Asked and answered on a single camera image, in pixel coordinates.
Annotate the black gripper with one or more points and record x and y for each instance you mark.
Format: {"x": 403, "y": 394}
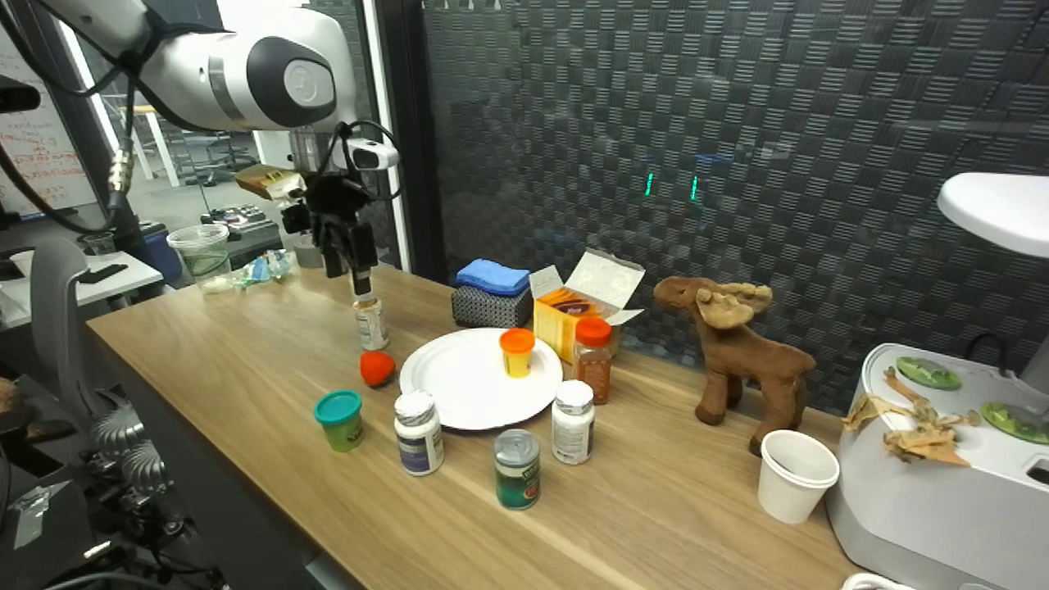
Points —
{"x": 338, "y": 229}

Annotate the small white pill bottle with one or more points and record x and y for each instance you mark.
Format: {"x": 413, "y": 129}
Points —
{"x": 371, "y": 326}

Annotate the teal lid green cup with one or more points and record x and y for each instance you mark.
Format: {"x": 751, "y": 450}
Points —
{"x": 338, "y": 414}

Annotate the orange lid small cup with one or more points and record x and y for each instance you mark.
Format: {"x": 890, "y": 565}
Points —
{"x": 515, "y": 353}

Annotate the blue label white bottle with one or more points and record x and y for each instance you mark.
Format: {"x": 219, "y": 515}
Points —
{"x": 416, "y": 434}

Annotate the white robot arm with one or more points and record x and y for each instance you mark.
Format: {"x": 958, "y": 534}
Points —
{"x": 279, "y": 73}

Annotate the white paper plate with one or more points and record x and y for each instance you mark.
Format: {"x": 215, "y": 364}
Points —
{"x": 465, "y": 380}

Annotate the grey foam block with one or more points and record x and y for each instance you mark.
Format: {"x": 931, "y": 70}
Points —
{"x": 483, "y": 311}

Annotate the blue sponge cloth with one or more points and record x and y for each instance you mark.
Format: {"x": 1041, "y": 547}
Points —
{"x": 492, "y": 278}

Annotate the open orange cardboard box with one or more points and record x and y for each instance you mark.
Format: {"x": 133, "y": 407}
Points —
{"x": 600, "y": 285}

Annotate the orange lid spice jar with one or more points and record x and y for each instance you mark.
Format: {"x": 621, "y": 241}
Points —
{"x": 594, "y": 357}

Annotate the white supplement bottle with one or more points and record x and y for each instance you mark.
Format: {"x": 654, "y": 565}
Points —
{"x": 571, "y": 424}

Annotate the brown plush moose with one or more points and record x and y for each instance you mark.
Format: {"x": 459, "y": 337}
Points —
{"x": 734, "y": 353}

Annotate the white paper cup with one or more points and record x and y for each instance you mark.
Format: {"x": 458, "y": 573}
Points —
{"x": 793, "y": 473}

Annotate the white bin with leaves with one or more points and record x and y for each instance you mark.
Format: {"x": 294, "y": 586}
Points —
{"x": 943, "y": 473}

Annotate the white bowl on stand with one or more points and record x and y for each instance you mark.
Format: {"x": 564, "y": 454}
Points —
{"x": 1000, "y": 207}

